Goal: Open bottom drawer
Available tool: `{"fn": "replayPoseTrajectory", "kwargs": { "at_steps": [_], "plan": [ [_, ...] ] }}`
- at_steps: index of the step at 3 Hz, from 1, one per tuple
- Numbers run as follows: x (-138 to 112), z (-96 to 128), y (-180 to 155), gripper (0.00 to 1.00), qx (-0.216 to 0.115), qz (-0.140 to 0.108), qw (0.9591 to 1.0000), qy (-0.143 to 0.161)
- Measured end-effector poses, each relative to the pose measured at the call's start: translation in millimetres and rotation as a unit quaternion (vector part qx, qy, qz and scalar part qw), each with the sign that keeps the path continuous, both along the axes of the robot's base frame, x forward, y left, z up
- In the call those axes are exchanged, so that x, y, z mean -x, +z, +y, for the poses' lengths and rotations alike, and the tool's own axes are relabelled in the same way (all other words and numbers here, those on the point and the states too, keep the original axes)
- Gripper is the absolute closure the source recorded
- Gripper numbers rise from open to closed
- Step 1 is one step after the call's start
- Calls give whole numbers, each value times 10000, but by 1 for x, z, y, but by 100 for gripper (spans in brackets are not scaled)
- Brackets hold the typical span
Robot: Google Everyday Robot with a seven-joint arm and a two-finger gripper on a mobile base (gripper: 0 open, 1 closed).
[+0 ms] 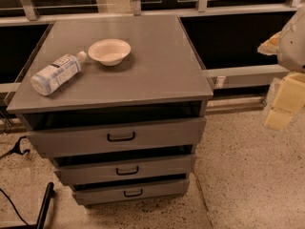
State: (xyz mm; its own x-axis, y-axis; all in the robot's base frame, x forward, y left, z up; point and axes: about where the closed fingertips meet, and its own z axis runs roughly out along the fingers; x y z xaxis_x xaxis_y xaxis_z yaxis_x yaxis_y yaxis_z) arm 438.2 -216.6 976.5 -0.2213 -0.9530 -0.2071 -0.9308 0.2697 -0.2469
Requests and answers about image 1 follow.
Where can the grey top drawer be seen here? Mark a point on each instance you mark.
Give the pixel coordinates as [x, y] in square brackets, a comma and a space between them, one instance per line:
[118, 137]

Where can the grey drawer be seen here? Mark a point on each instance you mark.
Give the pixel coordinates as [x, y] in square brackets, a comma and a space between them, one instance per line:
[135, 191]
[127, 169]
[118, 137]

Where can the grey drawer cabinet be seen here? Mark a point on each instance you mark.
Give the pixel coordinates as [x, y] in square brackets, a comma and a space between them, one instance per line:
[161, 79]

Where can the grey bottom drawer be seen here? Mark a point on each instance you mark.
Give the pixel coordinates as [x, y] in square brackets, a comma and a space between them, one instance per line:
[135, 191]

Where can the clear plastic water bottle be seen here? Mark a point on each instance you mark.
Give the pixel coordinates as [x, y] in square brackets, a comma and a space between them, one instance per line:
[52, 77]

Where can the black stand leg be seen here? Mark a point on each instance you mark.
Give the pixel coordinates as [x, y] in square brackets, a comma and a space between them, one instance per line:
[41, 219]

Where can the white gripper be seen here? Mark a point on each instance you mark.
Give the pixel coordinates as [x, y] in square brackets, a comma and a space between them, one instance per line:
[293, 50]

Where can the black clamp on floor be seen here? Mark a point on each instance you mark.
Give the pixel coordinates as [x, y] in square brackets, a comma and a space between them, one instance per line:
[16, 148]

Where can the grey middle drawer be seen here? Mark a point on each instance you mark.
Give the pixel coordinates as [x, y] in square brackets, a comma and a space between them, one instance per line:
[127, 169]

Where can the white bowl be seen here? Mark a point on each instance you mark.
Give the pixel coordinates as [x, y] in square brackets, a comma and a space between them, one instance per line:
[109, 52]

